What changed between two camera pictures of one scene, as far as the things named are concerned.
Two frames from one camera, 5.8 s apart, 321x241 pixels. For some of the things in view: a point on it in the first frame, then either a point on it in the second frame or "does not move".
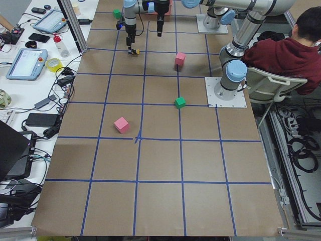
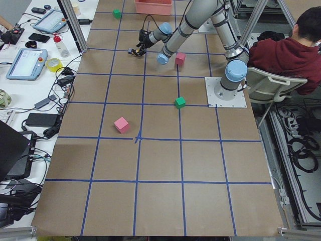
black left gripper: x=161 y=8 to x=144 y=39
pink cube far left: x=122 y=125 does not move
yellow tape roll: x=53 y=64 does not move
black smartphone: x=39 y=37 does not move
